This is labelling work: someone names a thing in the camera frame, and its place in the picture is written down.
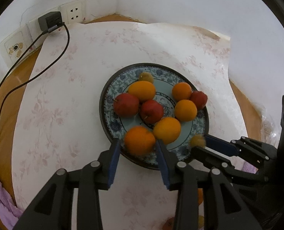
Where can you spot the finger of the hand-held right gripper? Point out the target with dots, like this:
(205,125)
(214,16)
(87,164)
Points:
(221,145)
(209,157)

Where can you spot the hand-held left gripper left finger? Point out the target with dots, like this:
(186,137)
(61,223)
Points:
(114,163)

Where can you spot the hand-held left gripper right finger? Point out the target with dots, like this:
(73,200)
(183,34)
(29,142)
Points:
(162,164)

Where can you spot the small yellow-green fruit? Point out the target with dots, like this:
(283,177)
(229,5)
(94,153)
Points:
(200,221)
(197,140)
(146,77)

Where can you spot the blue floral ceramic plate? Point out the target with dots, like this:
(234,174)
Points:
(182,148)

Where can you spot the orange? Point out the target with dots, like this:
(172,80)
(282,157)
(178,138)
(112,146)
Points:
(181,91)
(200,196)
(185,110)
(139,140)
(167,129)

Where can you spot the red apple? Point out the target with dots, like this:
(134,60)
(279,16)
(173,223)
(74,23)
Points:
(200,99)
(151,111)
(126,104)

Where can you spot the large yellow-orange citrus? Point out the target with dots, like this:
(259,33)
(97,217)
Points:
(142,90)

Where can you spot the clear plastic sheet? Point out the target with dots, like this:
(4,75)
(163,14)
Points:
(269,127)

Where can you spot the small brown fruit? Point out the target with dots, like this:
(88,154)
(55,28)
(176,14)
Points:
(168,225)

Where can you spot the floral white table cloth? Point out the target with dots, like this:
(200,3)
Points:
(60,124)

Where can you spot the purple fleece towel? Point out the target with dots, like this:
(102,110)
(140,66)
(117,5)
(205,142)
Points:
(3,203)

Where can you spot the dark grey power adapter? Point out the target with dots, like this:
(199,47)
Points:
(49,21)

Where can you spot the white coaxial wall plate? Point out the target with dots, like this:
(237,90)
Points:
(13,50)

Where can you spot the white wall socket plate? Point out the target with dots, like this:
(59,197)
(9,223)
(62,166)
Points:
(34,32)

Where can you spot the white wall power socket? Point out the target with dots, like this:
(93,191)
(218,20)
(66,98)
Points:
(73,10)

